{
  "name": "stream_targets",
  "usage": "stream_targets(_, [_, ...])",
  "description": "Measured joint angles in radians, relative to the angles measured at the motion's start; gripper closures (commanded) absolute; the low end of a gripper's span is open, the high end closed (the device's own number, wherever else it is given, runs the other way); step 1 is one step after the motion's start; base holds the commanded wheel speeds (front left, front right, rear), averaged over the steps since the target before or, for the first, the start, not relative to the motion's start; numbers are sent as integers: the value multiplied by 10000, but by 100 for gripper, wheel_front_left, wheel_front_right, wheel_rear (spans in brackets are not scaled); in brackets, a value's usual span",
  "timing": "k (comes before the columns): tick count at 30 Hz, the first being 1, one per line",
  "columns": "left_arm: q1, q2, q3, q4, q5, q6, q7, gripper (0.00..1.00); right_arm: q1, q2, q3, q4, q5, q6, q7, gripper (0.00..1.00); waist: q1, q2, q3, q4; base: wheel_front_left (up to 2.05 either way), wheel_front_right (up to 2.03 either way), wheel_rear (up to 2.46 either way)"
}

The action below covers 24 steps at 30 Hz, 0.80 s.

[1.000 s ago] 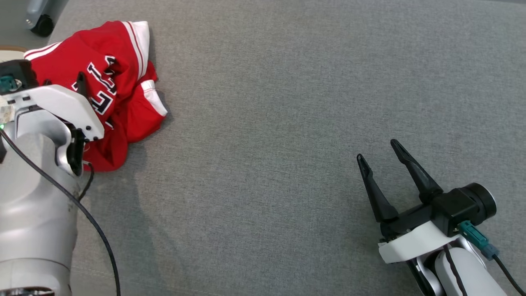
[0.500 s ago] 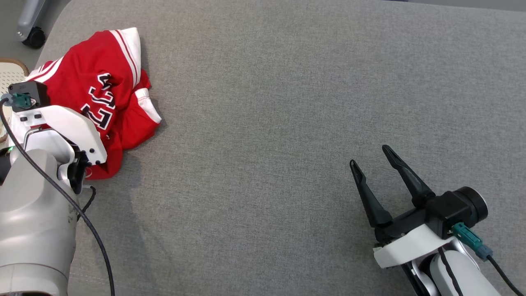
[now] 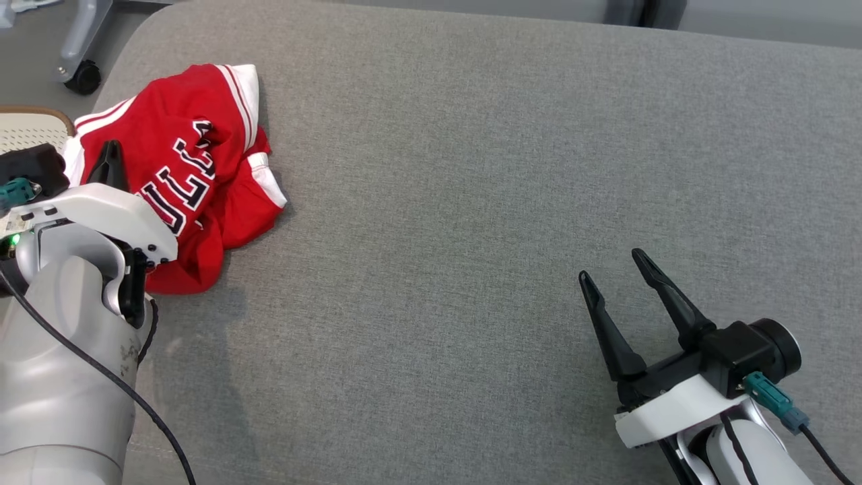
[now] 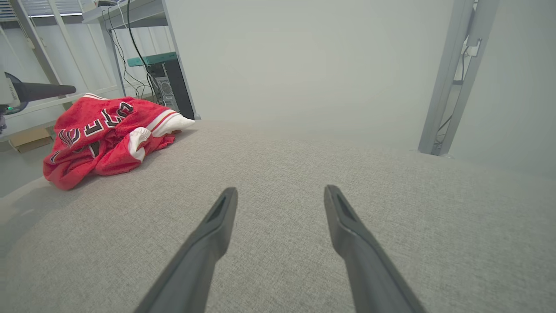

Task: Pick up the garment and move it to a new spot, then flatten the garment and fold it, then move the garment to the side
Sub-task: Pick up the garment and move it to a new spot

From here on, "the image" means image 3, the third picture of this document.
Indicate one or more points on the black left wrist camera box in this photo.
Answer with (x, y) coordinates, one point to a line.
(34, 168)

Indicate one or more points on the white perforated laundry basket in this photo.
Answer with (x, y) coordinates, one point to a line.
(27, 131)

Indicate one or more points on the black caster wheel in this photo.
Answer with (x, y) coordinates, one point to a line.
(84, 77)

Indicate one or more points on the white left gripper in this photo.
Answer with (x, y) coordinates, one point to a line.
(94, 212)

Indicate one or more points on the red jersey shirt white sleeves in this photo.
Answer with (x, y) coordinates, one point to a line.
(161, 128)

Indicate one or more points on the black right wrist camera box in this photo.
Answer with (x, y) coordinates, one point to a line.
(741, 350)

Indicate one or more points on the grey partition post round feet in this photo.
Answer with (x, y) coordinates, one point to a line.
(646, 12)

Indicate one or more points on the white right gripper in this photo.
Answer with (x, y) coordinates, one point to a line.
(673, 407)

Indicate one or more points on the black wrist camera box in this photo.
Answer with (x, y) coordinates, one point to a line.
(34, 168)
(741, 350)

